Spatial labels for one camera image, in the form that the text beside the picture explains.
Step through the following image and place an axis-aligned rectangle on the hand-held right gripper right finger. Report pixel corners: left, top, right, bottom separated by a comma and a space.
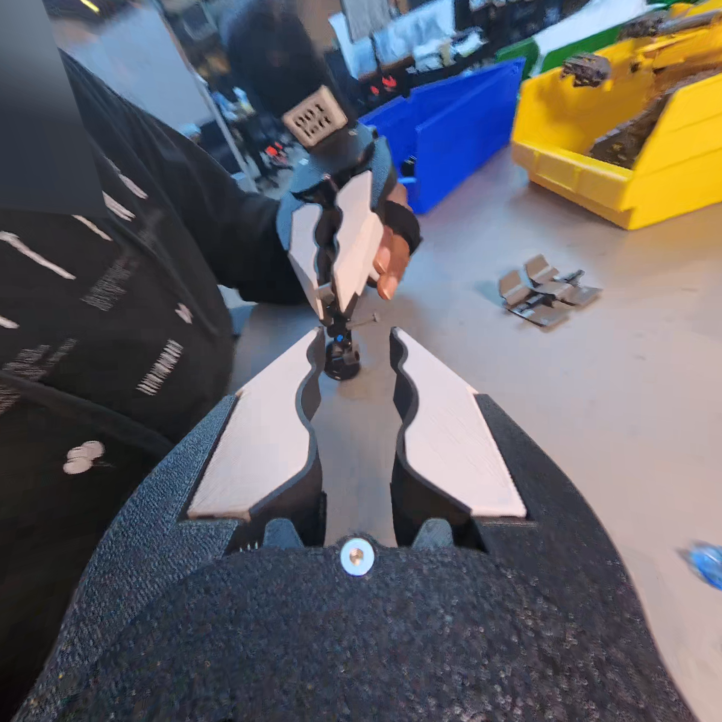
390, 327, 527, 545

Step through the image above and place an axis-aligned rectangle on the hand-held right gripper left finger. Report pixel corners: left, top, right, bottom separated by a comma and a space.
187, 328, 327, 547

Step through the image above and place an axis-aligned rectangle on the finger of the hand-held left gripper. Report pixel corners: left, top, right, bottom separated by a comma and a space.
332, 171, 385, 318
288, 203, 329, 328

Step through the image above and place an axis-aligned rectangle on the small black grey brick assembly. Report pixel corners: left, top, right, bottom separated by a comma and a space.
319, 282, 380, 382

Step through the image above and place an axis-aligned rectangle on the person's left forearm black sleeve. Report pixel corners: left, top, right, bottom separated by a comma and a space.
169, 164, 308, 305

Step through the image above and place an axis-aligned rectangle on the person's left hand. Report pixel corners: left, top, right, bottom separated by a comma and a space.
372, 183, 413, 301

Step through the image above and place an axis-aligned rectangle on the white dry-erase board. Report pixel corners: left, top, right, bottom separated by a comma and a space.
53, 6, 215, 130

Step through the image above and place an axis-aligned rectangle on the blue plastic bin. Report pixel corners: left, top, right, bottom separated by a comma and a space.
358, 58, 526, 215

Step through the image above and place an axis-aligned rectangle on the grey panel brick assembly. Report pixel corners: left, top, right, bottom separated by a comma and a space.
499, 254, 601, 328

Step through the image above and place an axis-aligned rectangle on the dark metal rod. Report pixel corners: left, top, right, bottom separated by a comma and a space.
510, 270, 585, 314

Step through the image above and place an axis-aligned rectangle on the person's black printed hoodie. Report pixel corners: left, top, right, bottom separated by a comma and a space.
0, 51, 235, 706

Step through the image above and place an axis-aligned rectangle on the blue translucent round brick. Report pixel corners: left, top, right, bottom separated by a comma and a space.
685, 541, 722, 590

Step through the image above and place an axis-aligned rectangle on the green plastic bin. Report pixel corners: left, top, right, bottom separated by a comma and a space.
496, 0, 695, 80

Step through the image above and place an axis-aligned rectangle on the yellow toy robot model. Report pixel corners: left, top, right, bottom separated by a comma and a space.
561, 3, 722, 170

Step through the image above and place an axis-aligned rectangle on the bubble wrap sheet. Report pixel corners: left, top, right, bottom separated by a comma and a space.
533, 3, 649, 54

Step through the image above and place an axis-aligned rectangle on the yellow plastic bin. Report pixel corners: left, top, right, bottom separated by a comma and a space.
510, 6, 722, 231

